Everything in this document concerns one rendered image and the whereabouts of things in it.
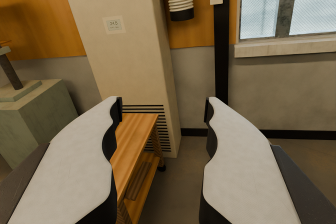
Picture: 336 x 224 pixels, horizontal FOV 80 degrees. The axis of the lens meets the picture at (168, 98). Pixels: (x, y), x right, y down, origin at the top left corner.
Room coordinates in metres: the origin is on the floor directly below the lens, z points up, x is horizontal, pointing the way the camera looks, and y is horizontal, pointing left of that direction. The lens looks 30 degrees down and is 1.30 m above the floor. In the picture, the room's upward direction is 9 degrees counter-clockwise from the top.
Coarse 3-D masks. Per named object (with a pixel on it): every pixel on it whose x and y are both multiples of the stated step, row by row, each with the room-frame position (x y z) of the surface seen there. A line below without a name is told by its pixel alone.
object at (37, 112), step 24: (0, 48) 1.47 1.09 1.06; (0, 96) 1.37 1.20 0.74; (24, 96) 1.40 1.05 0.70; (48, 96) 1.46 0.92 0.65; (0, 120) 1.25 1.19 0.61; (24, 120) 1.20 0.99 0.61; (48, 120) 1.36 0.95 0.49; (72, 120) 1.57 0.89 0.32; (0, 144) 1.29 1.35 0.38; (24, 144) 1.23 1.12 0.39
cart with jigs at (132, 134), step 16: (128, 128) 1.04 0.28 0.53; (144, 128) 1.01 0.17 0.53; (128, 144) 0.89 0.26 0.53; (144, 144) 0.88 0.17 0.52; (112, 160) 0.78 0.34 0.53; (128, 160) 0.77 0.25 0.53; (144, 160) 1.09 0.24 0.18; (160, 160) 1.10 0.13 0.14; (128, 176) 0.67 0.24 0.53; (144, 176) 0.93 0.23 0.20; (128, 192) 0.83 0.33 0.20; (144, 192) 0.82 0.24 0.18; (128, 208) 0.73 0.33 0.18
